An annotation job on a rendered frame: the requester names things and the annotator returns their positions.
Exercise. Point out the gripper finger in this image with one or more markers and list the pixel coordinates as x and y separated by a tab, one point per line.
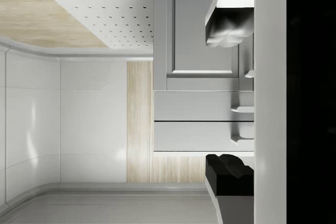
228	27
228	179

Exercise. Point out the white cabinet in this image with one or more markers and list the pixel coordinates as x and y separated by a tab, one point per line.
199	51

